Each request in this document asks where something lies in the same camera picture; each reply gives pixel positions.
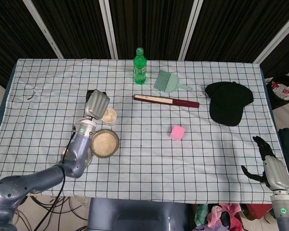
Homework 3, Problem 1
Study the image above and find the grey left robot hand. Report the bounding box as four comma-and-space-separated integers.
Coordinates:
84, 89, 111, 120

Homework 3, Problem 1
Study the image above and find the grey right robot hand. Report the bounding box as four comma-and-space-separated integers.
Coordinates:
240, 136, 289, 192

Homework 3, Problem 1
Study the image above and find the white paper cup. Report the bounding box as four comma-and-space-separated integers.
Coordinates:
101, 108, 118, 126

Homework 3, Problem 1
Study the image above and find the round metal bowl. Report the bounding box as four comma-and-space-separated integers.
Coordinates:
90, 129, 120, 159

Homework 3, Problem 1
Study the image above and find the red box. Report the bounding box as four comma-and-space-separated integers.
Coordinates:
245, 204, 273, 221

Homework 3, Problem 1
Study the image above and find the green plastic soda bottle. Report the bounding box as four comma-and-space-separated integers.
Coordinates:
133, 47, 148, 85

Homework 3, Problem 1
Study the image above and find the flat metal plate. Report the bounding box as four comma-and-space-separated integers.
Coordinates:
61, 144, 93, 169

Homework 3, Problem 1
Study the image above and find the pink cloth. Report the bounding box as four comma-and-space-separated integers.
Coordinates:
207, 203, 243, 229

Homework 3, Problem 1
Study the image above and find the dark red folded fan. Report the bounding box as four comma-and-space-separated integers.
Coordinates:
133, 94, 200, 109

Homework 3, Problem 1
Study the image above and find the mint green brush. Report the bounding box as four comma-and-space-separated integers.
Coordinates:
154, 70, 194, 93

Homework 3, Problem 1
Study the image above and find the black bag with red print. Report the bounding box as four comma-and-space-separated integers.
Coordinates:
264, 75, 289, 110

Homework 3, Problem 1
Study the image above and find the pink foam cube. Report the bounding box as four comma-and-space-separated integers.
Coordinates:
170, 125, 185, 141

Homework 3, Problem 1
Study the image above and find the white black checked tablecloth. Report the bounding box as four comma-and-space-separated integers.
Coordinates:
0, 58, 289, 205

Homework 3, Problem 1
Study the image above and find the green cloth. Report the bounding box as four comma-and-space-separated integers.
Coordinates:
195, 204, 209, 226

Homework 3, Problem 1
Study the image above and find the black baseball cap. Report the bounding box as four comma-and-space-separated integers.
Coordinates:
205, 81, 254, 127

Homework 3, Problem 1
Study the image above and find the blue-grey robot torso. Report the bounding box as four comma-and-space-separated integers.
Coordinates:
88, 197, 191, 231

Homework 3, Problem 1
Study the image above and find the white partition post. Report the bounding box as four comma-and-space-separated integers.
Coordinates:
178, 0, 203, 61
254, 11, 289, 64
98, 0, 118, 60
23, 0, 64, 59

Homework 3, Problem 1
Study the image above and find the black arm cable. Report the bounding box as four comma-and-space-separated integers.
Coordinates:
38, 124, 78, 231

